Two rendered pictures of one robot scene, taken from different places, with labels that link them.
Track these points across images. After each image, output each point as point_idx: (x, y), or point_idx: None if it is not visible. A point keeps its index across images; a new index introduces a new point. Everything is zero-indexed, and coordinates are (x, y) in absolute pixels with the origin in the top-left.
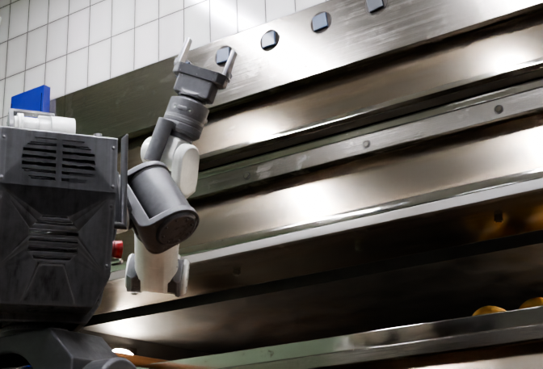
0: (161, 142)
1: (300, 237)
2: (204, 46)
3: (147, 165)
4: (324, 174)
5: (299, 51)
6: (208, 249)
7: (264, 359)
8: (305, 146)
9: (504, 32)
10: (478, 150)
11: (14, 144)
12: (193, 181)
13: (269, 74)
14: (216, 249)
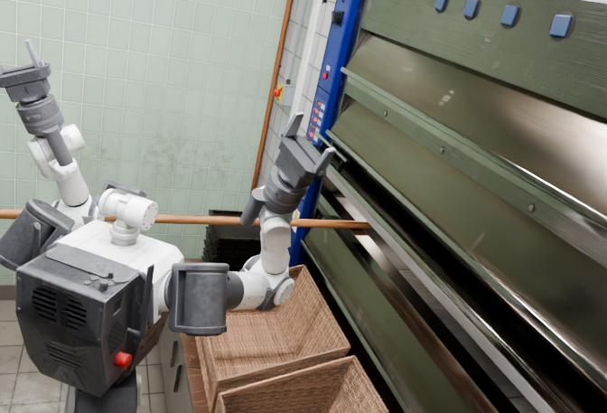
0: (250, 214)
1: (417, 274)
2: None
3: (194, 268)
4: (496, 196)
5: (527, 49)
6: (373, 216)
7: (400, 304)
8: (487, 163)
9: None
10: None
11: (26, 286)
12: (284, 244)
13: (494, 58)
14: (376, 221)
